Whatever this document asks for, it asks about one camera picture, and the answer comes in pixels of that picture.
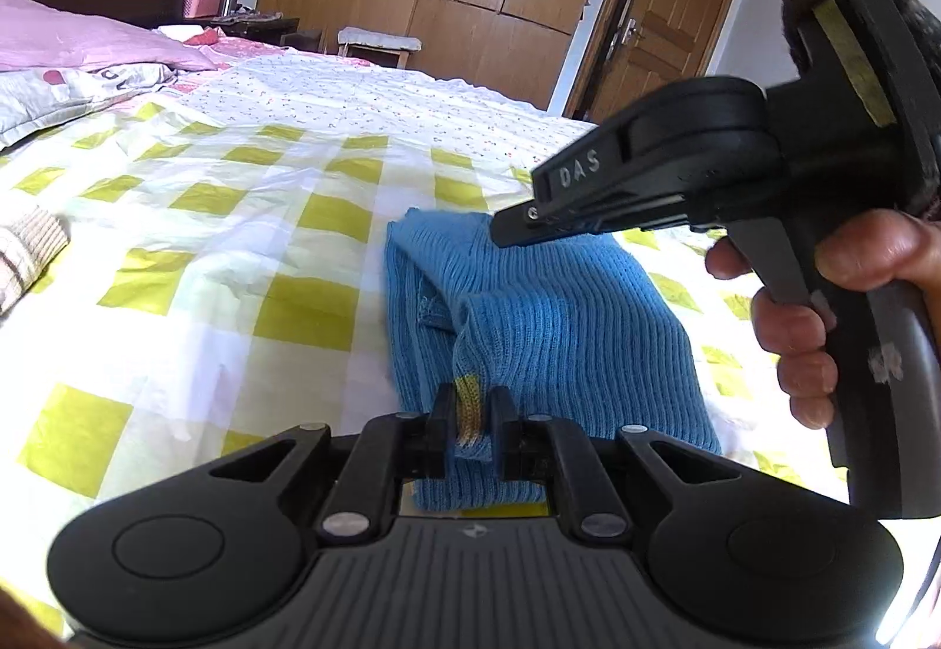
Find blue knit sweater yellow stripes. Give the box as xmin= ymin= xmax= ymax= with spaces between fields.
xmin=385 ymin=209 xmax=721 ymax=512

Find right human hand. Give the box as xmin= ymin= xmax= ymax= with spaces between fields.
xmin=703 ymin=207 xmax=941 ymax=431

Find brown wooden door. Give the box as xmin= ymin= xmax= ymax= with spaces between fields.
xmin=563 ymin=0 xmax=793 ymax=125

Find green checked bed sheet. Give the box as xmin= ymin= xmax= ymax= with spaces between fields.
xmin=0 ymin=40 xmax=855 ymax=635

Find small stool white cushion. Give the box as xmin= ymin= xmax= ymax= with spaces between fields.
xmin=336 ymin=26 xmax=423 ymax=69

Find dark bedside table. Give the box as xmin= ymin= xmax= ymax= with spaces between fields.
xmin=204 ymin=13 xmax=322 ymax=53

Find beige striped knit garment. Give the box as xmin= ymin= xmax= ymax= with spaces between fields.
xmin=2 ymin=199 xmax=69 ymax=314

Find white patterned pillow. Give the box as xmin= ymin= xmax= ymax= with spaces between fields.
xmin=0 ymin=62 xmax=177 ymax=150

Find pink pillow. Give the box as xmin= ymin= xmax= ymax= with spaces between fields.
xmin=0 ymin=0 xmax=213 ymax=72

